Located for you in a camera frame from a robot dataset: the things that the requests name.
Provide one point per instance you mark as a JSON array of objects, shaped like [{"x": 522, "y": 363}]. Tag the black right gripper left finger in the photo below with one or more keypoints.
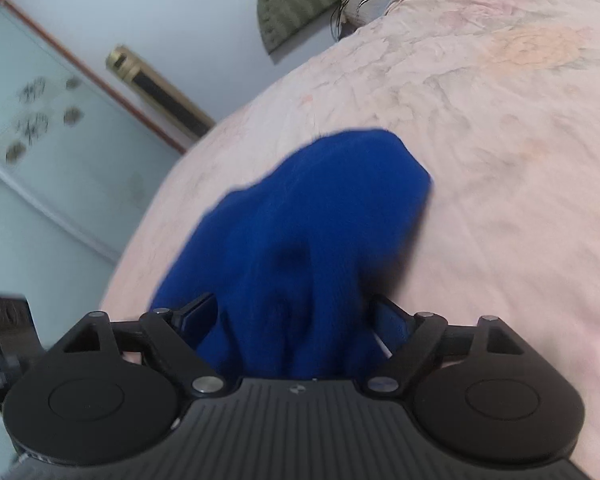
[{"x": 194, "y": 321}]

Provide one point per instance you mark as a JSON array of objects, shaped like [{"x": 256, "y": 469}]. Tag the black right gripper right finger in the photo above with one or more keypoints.
[{"x": 393, "y": 327}]

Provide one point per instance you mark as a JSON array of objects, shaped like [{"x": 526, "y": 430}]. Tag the blue knitted garment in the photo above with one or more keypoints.
[{"x": 292, "y": 259}]

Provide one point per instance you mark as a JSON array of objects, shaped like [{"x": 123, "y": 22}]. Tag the frosted glass sliding door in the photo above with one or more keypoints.
[{"x": 77, "y": 173}]

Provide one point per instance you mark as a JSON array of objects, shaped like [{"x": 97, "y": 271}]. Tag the gold tower air conditioner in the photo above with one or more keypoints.
[{"x": 158, "y": 93}]

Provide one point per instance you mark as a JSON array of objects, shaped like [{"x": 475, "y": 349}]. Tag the pink bed sheet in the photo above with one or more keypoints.
[{"x": 500, "y": 101}]

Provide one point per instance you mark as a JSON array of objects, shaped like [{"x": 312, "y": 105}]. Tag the striped grey pillow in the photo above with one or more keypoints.
[{"x": 370, "y": 2}]

